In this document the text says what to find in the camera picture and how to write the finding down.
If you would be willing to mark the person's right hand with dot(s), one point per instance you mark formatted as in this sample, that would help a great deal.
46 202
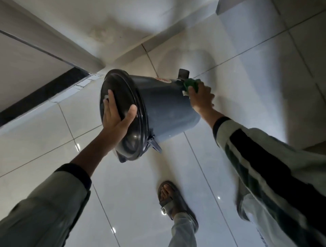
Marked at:
202 98

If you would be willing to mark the person's left hand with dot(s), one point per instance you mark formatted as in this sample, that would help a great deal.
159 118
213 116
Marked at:
113 126

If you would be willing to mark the person's left thumb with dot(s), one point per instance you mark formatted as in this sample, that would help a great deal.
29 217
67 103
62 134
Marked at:
128 114

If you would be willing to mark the person's left middle finger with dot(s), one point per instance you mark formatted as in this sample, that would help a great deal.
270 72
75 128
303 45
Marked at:
104 112

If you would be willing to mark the person's right fingers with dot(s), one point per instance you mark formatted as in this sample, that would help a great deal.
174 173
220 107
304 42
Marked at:
203 90

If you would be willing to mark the green cleaning sponge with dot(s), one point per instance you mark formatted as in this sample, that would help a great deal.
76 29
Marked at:
191 84

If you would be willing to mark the black round bin lid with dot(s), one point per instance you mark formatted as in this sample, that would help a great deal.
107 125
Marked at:
127 132

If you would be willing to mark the grey plastic pedal bin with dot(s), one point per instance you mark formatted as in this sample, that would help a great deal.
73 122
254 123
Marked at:
165 109

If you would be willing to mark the person's left forearm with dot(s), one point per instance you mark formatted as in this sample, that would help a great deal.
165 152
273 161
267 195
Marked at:
63 183

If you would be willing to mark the person's right forearm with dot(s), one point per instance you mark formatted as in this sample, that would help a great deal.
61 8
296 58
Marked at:
259 165

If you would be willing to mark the person's foot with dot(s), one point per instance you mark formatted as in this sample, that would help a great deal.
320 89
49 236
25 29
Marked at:
168 197

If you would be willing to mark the grey slide sandal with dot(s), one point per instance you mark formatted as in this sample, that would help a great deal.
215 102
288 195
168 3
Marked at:
179 203

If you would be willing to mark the light grey trouser leg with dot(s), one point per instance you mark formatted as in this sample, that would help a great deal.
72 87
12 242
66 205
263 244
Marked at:
182 232

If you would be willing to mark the grey black striped shirt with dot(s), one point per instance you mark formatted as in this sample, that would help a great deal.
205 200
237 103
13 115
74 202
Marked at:
254 218

